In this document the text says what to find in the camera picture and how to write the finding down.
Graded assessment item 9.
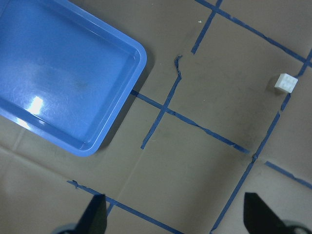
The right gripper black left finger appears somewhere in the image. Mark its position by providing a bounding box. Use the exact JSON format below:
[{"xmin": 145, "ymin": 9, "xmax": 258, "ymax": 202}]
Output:
[{"xmin": 75, "ymin": 194, "xmax": 107, "ymax": 234}]

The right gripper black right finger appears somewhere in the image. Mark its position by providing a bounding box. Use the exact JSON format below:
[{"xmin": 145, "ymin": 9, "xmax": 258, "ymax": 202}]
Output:
[{"xmin": 244, "ymin": 193, "xmax": 287, "ymax": 234}]

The white block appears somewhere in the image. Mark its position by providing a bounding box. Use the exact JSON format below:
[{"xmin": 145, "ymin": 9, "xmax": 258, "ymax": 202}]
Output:
[{"xmin": 274, "ymin": 73, "xmax": 298, "ymax": 94}]

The blue plastic tray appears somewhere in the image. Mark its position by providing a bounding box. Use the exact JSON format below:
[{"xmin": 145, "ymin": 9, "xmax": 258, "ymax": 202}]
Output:
[{"xmin": 0, "ymin": 0, "xmax": 147, "ymax": 156}]

